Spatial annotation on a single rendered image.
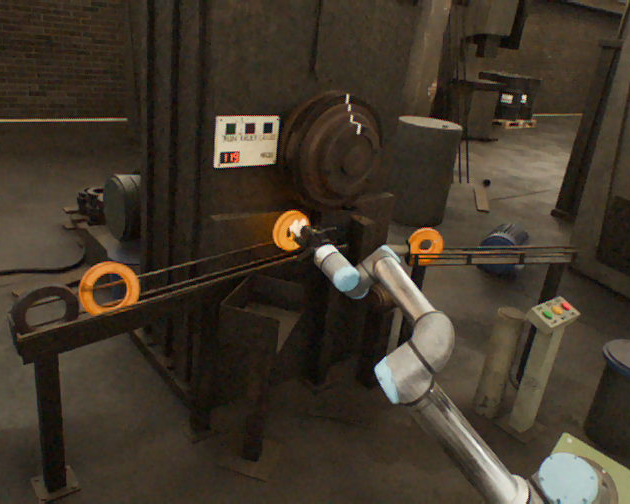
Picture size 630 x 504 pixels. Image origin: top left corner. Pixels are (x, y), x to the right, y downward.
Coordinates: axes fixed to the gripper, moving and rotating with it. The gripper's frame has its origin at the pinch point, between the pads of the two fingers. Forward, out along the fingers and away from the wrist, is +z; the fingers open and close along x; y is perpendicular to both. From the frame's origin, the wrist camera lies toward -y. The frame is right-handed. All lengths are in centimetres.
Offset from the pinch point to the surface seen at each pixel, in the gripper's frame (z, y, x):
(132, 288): -1, -16, 62
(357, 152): -0.9, 32.4, -19.5
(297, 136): 9.2, 34.1, 2.7
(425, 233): -15, -3, -65
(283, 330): -35.7, -15.2, 22.5
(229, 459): -43, -75, 34
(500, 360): -70, -35, -79
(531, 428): -95, -59, -91
